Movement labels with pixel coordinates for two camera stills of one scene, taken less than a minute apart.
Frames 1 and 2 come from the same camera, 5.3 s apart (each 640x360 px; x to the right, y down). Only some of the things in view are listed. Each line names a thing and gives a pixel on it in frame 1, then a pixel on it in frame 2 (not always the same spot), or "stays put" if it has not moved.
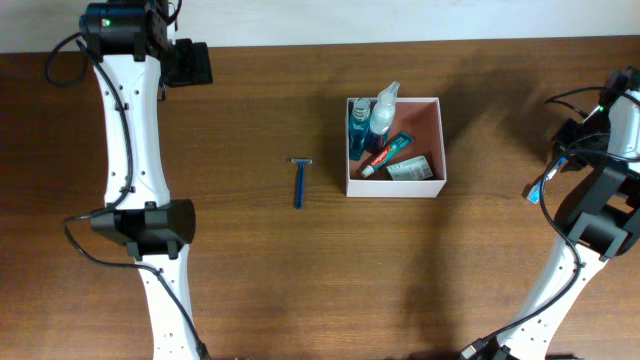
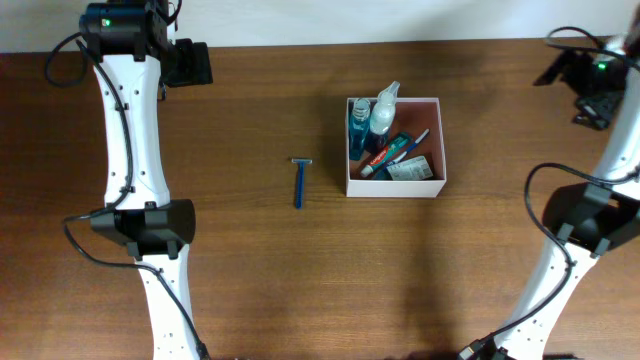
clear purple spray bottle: [380, 119] stays put
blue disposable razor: [300, 184] stays put
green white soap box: [413, 169] stays put
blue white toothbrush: [535, 193] → [383, 175]
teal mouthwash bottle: [359, 128] stays put
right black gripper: [567, 138] → [592, 107]
